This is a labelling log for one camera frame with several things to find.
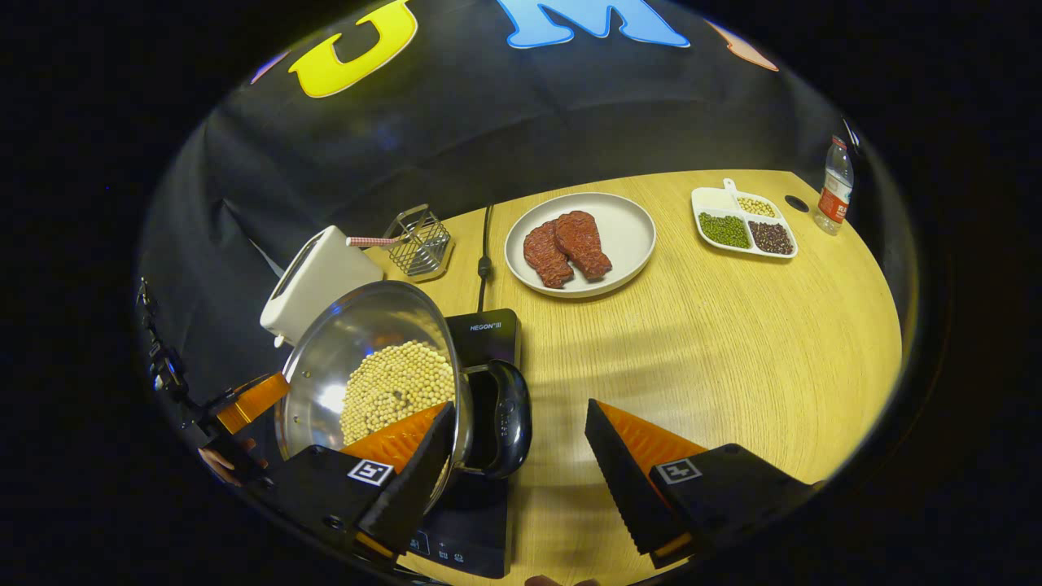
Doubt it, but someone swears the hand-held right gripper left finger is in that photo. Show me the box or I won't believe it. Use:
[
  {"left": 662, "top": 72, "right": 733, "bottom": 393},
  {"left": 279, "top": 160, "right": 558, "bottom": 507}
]
[{"left": 244, "top": 400, "right": 458, "bottom": 571}]

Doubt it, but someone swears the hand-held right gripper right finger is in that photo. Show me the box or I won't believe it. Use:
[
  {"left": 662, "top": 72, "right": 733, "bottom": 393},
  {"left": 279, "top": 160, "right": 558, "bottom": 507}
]
[{"left": 584, "top": 399, "right": 817, "bottom": 571}]

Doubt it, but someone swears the steel pot with black handles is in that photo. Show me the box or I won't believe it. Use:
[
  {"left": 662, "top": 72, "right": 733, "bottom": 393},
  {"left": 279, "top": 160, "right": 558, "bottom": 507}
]
[{"left": 274, "top": 280, "right": 533, "bottom": 514}]

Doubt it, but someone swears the black induction cooktop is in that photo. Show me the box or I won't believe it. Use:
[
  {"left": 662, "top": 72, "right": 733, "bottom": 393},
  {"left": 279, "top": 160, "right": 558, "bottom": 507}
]
[{"left": 403, "top": 308, "right": 523, "bottom": 580}]

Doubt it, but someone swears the pile of yellow soybeans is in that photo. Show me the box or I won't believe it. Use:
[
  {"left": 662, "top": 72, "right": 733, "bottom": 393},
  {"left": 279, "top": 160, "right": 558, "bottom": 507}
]
[{"left": 339, "top": 340, "right": 457, "bottom": 447}]

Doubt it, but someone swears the white toaster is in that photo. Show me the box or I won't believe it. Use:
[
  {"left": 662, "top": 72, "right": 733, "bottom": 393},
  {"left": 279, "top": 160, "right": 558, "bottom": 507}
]
[{"left": 260, "top": 225, "right": 385, "bottom": 348}]

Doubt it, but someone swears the small brown steak piece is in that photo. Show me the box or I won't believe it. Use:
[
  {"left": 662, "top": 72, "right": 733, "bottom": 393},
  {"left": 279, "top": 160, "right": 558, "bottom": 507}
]
[{"left": 523, "top": 220, "right": 575, "bottom": 290}]

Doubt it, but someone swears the large brown steak piece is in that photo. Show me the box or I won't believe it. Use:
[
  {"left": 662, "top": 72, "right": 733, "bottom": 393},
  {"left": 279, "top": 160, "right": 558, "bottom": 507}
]
[{"left": 555, "top": 210, "right": 613, "bottom": 282}]

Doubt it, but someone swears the white round plate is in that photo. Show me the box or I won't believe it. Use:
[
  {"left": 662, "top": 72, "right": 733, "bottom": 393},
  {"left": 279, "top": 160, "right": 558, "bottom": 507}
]
[{"left": 504, "top": 192, "right": 657, "bottom": 300}]

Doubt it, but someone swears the pile of green mung beans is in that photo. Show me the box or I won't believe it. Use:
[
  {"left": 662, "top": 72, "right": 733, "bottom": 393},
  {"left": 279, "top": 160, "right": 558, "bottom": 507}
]
[{"left": 698, "top": 212, "right": 751, "bottom": 250}]

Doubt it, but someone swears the pile of dark red beans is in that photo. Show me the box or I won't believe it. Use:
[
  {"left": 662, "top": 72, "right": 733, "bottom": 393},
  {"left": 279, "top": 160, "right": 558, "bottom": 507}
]
[{"left": 749, "top": 221, "right": 795, "bottom": 256}]

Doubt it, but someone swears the white divided dish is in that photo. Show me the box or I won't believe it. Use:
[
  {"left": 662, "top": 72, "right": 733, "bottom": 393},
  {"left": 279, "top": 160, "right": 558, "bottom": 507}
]
[{"left": 691, "top": 178, "right": 799, "bottom": 260}]

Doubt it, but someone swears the water bottle with red label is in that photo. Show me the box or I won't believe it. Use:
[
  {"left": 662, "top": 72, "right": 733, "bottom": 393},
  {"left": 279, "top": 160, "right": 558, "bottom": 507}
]
[{"left": 814, "top": 135, "right": 855, "bottom": 237}]

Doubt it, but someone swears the black backdrop cloth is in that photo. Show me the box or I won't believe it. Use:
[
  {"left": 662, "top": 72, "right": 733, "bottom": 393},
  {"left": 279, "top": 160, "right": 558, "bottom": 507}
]
[{"left": 138, "top": 0, "right": 921, "bottom": 408}]

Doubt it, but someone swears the wire utensil holder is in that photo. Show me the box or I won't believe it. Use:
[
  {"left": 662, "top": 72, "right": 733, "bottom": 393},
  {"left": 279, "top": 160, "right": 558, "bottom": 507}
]
[{"left": 383, "top": 203, "right": 453, "bottom": 278}]

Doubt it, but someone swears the black power cable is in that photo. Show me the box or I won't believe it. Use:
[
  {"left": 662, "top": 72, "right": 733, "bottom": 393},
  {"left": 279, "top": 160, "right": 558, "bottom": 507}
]
[{"left": 476, "top": 203, "right": 496, "bottom": 313}]

